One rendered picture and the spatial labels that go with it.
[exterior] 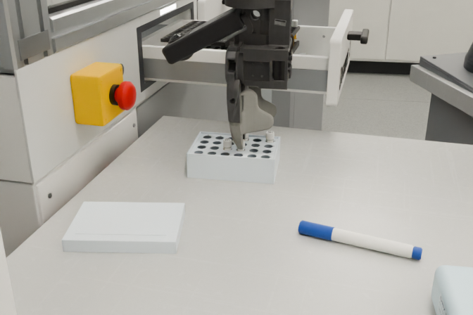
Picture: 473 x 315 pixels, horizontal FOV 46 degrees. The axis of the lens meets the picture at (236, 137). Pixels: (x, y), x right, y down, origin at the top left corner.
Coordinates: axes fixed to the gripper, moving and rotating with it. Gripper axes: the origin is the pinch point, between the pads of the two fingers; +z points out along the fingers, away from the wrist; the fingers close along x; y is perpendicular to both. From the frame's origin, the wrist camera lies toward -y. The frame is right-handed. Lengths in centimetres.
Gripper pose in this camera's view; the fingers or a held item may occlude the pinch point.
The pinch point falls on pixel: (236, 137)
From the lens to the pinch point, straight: 78.4
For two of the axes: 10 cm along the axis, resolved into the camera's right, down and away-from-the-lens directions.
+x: 1.6, -3.8, 9.1
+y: 9.9, 0.6, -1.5
